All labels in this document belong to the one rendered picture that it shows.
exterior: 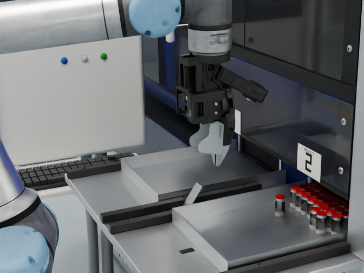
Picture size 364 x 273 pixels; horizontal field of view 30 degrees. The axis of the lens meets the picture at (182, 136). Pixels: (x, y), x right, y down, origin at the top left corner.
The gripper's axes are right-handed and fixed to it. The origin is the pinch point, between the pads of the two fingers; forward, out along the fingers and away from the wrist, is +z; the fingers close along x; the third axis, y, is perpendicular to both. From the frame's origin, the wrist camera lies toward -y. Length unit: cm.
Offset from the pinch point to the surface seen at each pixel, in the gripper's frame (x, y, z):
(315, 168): -3.8, -24.3, 7.8
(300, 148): -9.6, -24.4, 5.2
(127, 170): -49, 1, 20
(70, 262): -168, -13, 109
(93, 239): -99, -4, 64
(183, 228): -13.7, 1.3, 20.0
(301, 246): 6.4, -14.5, 18.6
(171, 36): -64, -20, -11
